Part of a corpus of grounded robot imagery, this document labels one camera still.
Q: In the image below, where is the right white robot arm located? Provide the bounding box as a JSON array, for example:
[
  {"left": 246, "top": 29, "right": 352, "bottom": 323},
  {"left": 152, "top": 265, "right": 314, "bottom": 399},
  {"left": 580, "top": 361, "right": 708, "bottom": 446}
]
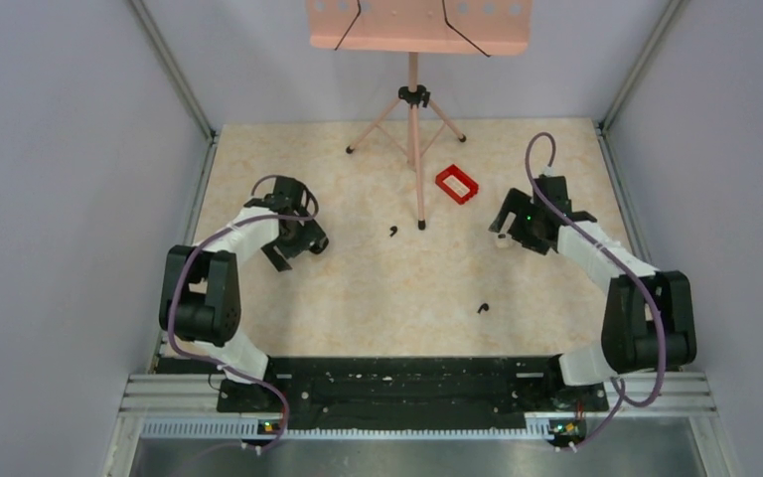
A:
[{"left": 489, "top": 175, "right": 697, "bottom": 409}]

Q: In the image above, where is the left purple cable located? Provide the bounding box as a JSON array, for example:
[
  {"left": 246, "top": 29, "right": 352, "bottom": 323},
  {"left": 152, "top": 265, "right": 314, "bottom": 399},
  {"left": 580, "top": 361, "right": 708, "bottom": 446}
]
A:
[{"left": 166, "top": 174, "right": 320, "bottom": 455}]

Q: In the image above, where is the pink music stand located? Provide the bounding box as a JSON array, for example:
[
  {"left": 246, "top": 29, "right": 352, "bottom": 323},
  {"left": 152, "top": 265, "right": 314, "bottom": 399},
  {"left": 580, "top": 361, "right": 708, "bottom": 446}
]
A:
[{"left": 305, "top": 0, "right": 534, "bottom": 230}]

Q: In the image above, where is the red plastic box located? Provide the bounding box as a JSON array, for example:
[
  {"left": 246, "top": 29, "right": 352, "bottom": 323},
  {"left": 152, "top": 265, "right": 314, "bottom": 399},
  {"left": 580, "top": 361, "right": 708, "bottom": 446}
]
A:
[{"left": 434, "top": 164, "right": 480, "bottom": 205}]

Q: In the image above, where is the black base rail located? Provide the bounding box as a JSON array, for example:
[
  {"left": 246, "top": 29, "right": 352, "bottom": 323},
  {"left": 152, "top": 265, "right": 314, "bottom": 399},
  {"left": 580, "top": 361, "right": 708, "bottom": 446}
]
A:
[{"left": 217, "top": 357, "right": 609, "bottom": 431}]

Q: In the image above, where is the black earbud charging case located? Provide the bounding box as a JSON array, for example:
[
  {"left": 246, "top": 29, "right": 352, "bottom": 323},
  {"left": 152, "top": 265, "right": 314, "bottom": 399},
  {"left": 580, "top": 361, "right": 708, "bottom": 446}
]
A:
[{"left": 308, "top": 235, "right": 329, "bottom": 254}]

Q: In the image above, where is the beige earbud charging case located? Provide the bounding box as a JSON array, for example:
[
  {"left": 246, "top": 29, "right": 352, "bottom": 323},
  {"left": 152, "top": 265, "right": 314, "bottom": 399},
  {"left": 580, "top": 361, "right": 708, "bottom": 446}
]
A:
[{"left": 495, "top": 234, "right": 514, "bottom": 249}]

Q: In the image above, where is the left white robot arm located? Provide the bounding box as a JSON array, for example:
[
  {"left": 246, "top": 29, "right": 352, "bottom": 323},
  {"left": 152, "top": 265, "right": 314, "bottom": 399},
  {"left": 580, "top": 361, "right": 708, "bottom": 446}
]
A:
[{"left": 158, "top": 175, "right": 329, "bottom": 411}]

